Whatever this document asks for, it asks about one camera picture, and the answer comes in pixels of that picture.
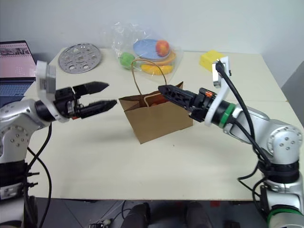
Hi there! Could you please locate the yellow cheese block toy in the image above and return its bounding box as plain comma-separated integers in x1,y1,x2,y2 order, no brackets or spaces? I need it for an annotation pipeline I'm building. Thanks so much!
199,49,225,72

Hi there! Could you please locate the perforated round metal plate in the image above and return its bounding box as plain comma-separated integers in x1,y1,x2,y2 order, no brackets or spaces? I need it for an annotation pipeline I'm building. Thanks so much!
57,42,102,74

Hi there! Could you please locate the blue plate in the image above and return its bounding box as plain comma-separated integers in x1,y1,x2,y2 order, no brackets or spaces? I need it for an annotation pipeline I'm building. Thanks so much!
133,38,162,60

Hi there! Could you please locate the thin black floor cable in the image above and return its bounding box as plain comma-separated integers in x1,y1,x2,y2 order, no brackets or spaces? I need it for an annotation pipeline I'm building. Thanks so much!
120,199,129,220

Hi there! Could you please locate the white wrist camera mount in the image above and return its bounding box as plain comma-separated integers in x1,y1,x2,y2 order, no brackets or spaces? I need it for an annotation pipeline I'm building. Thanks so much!
35,60,72,123
204,56,232,127

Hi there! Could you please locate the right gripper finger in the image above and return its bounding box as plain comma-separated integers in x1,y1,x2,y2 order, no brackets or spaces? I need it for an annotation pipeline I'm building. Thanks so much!
165,84,200,97
158,85,194,112

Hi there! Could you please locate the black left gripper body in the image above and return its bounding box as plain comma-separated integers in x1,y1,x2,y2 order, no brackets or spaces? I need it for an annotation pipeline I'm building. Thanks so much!
53,86,83,120

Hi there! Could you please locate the clear plastic bag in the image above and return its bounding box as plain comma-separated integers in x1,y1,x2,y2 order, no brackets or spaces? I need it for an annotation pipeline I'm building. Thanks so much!
100,21,185,84

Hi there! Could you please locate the yellow banana toy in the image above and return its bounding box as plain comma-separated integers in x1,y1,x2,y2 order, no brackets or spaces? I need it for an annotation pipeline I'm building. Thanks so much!
140,63,174,75

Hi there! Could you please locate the green apple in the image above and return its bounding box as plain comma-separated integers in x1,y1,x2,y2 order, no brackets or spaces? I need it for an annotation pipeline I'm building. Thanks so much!
119,52,135,70

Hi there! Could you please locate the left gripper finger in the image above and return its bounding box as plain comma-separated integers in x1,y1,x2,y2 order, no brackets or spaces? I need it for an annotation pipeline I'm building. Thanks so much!
72,81,110,95
79,99,118,119

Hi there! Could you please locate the red apple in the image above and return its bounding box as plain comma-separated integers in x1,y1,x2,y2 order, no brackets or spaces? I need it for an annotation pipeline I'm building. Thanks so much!
155,39,170,57

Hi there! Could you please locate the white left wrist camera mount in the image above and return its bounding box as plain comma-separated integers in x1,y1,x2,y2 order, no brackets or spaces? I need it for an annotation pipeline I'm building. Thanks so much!
35,60,72,123

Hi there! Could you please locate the green right wrist band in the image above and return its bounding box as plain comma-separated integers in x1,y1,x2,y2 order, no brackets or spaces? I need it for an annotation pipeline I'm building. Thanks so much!
218,105,235,127

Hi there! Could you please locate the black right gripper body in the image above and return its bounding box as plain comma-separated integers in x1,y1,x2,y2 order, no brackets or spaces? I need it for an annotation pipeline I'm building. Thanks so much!
189,87,216,123

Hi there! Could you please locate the open laptop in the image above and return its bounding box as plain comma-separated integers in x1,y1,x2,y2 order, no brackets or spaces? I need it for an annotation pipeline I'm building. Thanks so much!
0,40,37,97

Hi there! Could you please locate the dark rounded shape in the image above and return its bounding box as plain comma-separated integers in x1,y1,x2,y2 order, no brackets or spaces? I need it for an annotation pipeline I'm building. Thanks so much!
123,202,151,228

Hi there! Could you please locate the brown paper bag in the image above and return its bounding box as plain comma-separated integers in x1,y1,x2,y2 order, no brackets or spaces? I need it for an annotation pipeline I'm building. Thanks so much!
118,59,194,145

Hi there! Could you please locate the orange plate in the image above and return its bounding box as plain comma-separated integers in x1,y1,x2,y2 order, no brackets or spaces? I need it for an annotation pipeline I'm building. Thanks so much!
137,49,177,67

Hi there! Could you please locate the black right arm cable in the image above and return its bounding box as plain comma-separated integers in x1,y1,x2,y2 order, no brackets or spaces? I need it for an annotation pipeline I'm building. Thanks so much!
215,60,273,214

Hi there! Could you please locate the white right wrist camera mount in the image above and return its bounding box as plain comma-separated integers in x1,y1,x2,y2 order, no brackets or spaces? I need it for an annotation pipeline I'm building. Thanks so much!
204,56,232,127

